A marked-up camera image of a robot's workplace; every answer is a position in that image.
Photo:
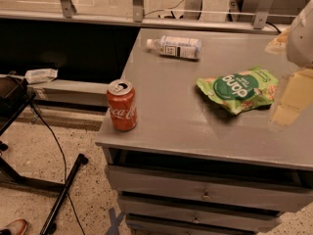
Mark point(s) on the top grey drawer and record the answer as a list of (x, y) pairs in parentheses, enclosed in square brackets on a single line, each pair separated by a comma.
[(262, 196)]

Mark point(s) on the orange coke can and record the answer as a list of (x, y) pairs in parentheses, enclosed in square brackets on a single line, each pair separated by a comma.
[(121, 100)]

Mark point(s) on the clear plastic water bottle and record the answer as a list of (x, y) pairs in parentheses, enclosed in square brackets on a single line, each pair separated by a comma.
[(178, 47)]

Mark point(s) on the right metal bracket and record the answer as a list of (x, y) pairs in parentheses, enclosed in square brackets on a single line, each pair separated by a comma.
[(262, 13)]

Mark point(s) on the bottom grey drawer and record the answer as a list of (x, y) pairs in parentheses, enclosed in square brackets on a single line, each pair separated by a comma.
[(173, 227)]

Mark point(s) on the middle metal bracket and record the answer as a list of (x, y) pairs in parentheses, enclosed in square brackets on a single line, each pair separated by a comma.
[(138, 10)]

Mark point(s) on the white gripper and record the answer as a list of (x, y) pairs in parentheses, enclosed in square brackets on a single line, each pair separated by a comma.
[(301, 38)]

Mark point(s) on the white tissue packet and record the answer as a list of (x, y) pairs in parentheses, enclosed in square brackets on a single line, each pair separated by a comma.
[(40, 76)]

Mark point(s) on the middle grey drawer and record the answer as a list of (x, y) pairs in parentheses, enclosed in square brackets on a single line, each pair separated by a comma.
[(197, 214)]

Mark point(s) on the left metal bracket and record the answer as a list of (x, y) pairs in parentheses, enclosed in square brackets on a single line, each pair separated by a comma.
[(68, 8)]

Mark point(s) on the red white shoe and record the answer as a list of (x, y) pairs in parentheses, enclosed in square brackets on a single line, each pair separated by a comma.
[(17, 227)]

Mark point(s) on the grey drawer cabinet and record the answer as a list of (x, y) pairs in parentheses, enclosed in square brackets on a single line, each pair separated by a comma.
[(179, 130)]

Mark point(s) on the green rice chip bag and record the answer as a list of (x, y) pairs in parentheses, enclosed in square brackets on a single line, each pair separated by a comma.
[(242, 91)]

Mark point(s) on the black stand base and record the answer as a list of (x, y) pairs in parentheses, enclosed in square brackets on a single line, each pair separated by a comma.
[(10, 178)]

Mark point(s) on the grey drawer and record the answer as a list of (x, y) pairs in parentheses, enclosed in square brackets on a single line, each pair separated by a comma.
[(262, 196), (173, 227), (197, 214)]

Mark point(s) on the metal bracket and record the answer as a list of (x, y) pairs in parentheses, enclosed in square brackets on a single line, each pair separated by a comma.
[(68, 8), (262, 13), (138, 10)]

